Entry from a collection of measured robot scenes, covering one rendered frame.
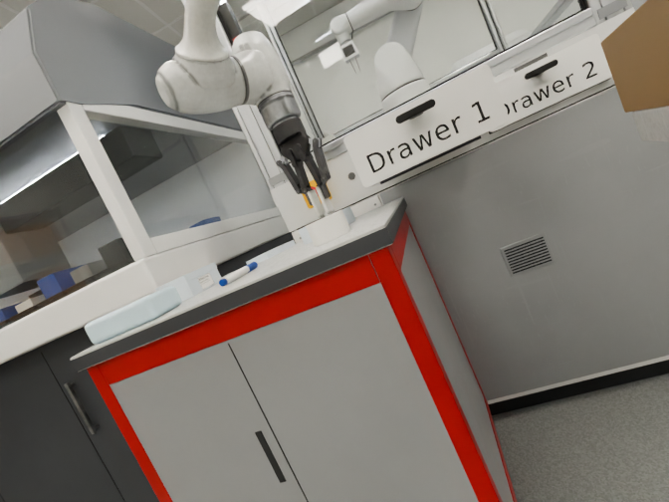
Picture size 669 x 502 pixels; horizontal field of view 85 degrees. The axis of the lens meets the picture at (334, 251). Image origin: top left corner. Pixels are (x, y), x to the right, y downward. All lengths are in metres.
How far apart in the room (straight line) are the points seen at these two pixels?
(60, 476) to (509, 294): 1.73
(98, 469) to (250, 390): 1.16
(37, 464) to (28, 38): 1.48
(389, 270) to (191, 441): 0.48
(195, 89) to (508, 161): 0.79
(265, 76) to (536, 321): 0.97
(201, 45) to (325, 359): 0.62
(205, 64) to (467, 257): 0.81
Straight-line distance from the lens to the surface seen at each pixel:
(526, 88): 1.11
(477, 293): 1.15
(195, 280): 0.90
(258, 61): 0.91
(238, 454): 0.74
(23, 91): 1.35
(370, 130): 0.75
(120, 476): 1.71
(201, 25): 0.83
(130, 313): 0.75
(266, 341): 0.60
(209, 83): 0.83
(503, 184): 1.10
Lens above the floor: 0.80
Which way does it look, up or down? 6 degrees down
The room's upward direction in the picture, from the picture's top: 25 degrees counter-clockwise
